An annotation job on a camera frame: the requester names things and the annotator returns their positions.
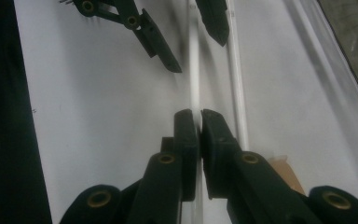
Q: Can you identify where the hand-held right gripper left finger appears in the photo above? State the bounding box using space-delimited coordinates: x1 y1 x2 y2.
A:
160 108 200 202

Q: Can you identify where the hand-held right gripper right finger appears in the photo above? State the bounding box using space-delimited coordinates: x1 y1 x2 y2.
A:
200 108 242 200

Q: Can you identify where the white chopstick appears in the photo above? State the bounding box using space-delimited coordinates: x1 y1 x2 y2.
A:
224 0 251 152
183 0 205 224

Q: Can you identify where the mesh basket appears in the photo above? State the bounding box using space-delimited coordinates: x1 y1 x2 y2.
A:
316 0 358 114

